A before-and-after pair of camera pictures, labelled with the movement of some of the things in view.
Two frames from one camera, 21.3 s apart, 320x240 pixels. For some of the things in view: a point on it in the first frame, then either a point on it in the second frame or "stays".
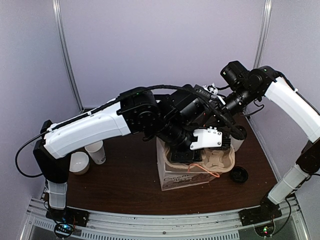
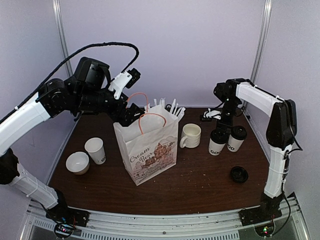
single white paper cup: (235, 143) stays
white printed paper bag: (171, 177) -> (149, 144)
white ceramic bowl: (79, 163) stays
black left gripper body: (178, 157) -> (118, 117)
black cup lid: (239, 174) stays
